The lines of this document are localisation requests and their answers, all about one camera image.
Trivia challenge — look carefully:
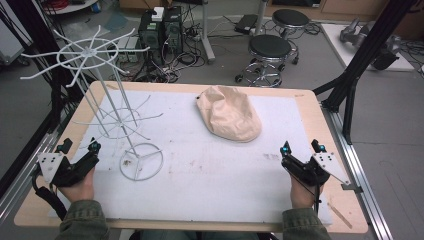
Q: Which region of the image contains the beige cap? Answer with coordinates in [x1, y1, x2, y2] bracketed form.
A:
[195, 84, 263, 144]

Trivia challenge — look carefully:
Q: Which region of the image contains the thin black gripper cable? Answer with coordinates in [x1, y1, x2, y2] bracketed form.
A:
[293, 179, 323, 215]

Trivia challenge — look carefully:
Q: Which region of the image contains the person's right hand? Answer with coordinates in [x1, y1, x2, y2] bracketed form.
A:
[289, 173, 323, 210]

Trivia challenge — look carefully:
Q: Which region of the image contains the flat black device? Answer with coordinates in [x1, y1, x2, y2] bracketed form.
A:
[233, 13, 260, 35]

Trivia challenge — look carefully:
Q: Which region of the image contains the small metal bracket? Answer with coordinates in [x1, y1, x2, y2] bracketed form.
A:
[340, 182, 364, 195]

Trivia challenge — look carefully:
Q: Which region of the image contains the white box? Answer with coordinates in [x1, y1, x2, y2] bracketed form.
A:
[151, 6, 166, 23]

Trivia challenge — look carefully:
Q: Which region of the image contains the white wire rack stand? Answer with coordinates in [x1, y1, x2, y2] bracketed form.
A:
[19, 24, 165, 183]

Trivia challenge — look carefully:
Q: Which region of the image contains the grey metal table leg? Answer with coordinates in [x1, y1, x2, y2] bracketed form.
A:
[199, 0, 217, 65]

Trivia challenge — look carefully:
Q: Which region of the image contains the thick black gripper cable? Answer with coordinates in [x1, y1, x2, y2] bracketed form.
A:
[31, 168, 69, 222]

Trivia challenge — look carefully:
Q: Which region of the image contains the aluminium rail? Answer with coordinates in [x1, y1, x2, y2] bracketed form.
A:
[320, 101, 395, 240]
[0, 128, 66, 223]

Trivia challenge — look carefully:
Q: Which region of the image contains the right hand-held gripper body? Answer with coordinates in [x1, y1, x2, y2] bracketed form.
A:
[280, 151, 352, 188]

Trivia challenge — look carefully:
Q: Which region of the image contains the person's left hand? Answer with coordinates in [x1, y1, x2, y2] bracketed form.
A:
[58, 166, 96, 204]

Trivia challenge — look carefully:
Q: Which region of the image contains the black metal frame post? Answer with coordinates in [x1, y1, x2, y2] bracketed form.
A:
[312, 0, 419, 146]
[6, 0, 73, 134]

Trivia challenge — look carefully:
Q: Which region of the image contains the black computer tower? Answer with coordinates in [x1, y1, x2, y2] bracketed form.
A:
[163, 5, 185, 57]
[138, 9, 165, 67]

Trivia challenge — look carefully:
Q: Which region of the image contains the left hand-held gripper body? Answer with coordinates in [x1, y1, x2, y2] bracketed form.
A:
[37, 152, 100, 188]

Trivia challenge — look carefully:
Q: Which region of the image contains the wooden stick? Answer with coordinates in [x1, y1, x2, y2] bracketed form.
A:
[327, 202, 354, 230]

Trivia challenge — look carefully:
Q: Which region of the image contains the white foam mat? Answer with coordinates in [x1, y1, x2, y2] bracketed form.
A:
[48, 89, 334, 225]

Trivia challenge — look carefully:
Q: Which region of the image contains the small black round stool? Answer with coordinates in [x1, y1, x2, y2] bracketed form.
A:
[271, 8, 311, 38]

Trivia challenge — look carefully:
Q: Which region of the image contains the large black round stool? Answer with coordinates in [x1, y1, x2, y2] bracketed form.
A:
[234, 34, 299, 88]

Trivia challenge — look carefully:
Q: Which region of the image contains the white platform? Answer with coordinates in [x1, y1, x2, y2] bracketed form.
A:
[320, 23, 416, 73]

